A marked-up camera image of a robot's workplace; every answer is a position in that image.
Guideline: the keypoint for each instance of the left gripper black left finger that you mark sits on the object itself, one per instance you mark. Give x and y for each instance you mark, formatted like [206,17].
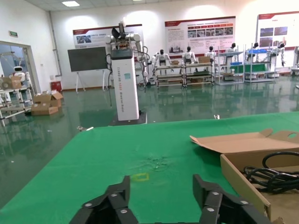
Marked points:
[116,205]

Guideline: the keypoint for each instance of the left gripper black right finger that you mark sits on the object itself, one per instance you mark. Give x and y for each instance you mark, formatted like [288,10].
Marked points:
[219,205]

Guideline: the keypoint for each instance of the cardboard box with oval hole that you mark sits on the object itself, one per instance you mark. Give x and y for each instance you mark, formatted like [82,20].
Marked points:
[245,142]

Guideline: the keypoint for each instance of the red fire equipment box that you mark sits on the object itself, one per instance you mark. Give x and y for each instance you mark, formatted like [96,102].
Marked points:
[56,86]

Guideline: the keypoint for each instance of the green tablecloth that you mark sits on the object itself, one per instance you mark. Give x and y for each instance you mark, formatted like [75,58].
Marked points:
[93,163]

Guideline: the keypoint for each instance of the closed flat cardboard carton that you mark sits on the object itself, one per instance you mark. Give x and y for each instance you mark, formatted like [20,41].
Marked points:
[43,110]

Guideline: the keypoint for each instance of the open cardboard carton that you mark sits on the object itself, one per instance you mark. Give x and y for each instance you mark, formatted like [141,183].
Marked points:
[46,99]

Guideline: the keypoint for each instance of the metal tube workbench rack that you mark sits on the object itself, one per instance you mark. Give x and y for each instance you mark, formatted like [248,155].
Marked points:
[198,75]
[259,77]
[230,77]
[169,75]

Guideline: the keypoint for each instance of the white tube shelf rack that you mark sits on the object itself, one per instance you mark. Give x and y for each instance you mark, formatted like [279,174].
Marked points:
[14,102]

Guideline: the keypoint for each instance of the dark display screen on stand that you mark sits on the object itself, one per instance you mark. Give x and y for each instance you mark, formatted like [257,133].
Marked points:
[87,58]

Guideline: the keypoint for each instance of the white black-headed humanoid robot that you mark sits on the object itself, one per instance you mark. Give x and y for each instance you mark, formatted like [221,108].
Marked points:
[281,51]
[211,54]
[161,58]
[188,56]
[231,49]
[255,47]

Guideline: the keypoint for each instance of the cardboard carton on shelf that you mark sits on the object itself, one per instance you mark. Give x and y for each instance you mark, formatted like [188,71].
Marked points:
[10,82]

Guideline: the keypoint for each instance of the small white round-headed robot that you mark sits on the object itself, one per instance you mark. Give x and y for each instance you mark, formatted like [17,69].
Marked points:
[18,72]

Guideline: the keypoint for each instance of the green exit sign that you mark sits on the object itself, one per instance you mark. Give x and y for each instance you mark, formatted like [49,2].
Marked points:
[13,33]

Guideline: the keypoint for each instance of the square ceiling light panel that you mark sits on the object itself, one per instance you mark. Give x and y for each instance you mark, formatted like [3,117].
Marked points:
[70,3]

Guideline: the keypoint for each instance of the dark pedestal base plate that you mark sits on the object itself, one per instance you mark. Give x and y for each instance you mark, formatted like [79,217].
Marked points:
[142,117]

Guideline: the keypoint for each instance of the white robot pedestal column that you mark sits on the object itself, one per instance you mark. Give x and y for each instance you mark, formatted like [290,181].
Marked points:
[125,93]

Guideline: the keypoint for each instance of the glass partition door frame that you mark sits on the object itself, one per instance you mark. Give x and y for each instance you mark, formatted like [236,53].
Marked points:
[30,65]

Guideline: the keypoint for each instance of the red-white wall poster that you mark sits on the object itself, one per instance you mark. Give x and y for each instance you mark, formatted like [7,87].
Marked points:
[278,30]
[93,37]
[201,35]

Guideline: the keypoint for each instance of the grey wall pipe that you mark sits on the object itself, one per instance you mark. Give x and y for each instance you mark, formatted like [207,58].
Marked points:
[55,46]

